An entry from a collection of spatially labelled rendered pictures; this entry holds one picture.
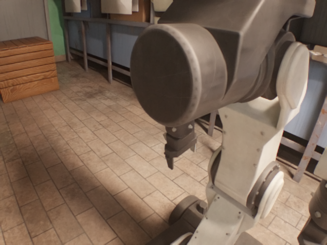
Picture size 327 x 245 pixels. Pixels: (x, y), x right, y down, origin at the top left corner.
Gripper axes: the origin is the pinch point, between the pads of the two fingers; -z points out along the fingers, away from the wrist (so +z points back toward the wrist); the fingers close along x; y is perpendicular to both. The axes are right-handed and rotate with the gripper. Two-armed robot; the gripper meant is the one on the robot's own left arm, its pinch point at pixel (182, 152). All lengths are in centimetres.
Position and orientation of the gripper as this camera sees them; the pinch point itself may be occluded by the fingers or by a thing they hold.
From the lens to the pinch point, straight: 74.7
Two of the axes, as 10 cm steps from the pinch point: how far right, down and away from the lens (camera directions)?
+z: -1.1, -8.0, -5.9
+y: -6.6, -3.9, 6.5
